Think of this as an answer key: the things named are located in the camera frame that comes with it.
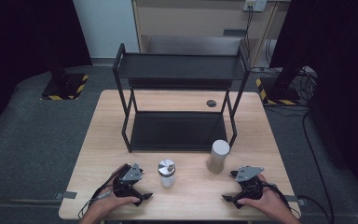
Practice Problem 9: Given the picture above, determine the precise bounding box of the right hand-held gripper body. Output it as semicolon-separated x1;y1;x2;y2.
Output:
235;166;266;201

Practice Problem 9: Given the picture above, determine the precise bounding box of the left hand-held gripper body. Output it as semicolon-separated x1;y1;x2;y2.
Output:
113;163;145;199

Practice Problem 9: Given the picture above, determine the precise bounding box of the white cylindrical canister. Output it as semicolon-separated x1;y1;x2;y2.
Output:
205;139;231;175

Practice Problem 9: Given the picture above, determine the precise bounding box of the glass jar with metal lid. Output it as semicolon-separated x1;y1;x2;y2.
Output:
157;159;177;189

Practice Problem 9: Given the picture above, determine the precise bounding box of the black metal two-tier shelf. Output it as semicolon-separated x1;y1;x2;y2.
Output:
112;42;251;154

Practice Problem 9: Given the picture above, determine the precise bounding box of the person's left hand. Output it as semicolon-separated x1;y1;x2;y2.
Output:
89;163;142;219

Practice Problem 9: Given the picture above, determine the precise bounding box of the person's right hand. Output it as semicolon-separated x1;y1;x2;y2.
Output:
237;173;294;221

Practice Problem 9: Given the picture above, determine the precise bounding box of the black stand with striped base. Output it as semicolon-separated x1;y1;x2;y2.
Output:
40;46;90;102
255;52;301;106

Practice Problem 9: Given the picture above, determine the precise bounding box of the black curtain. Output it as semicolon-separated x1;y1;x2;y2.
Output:
268;0;358;195
0;0;93;142

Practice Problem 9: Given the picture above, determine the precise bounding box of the left hand-held gripper cable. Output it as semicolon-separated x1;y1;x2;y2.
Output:
77;183;119;219

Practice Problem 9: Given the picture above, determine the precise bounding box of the grey table edge bracket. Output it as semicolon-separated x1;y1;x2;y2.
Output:
54;190;78;201
283;194;308;206

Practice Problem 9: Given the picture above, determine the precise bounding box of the long black floor cable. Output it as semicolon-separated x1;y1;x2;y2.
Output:
296;110;336;224

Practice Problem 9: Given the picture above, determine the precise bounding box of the tangle of floor cables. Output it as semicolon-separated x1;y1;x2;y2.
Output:
251;64;319;103

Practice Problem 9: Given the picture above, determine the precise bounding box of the black outlet power cable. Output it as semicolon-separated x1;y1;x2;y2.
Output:
242;5;255;62

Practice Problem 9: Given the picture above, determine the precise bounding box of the white wall power outlet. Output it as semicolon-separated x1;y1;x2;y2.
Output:
242;0;268;13

